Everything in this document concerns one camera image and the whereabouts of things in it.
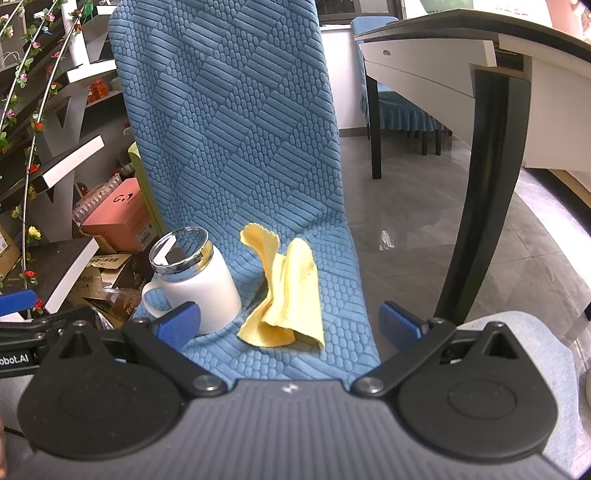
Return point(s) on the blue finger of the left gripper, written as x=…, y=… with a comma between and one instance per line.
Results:
x=17, y=301

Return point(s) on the staircase with flower garland railing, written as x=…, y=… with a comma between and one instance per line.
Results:
x=63, y=124

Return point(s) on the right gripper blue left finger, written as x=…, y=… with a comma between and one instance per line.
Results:
x=158, y=344

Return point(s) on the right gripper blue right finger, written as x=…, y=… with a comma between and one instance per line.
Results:
x=417, y=341

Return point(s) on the yellow cleaning cloth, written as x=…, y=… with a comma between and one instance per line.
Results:
x=292, y=305

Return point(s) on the white dining table black legs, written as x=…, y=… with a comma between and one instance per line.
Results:
x=517, y=92

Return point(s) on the brown cardboard boxes pile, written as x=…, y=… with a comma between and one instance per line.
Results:
x=111, y=285

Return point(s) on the blue textured covered chair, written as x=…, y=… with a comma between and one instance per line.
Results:
x=231, y=109

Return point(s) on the white mug with chrome rim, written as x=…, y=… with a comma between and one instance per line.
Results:
x=187, y=267

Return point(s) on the pink cardboard box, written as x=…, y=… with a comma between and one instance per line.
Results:
x=122, y=219

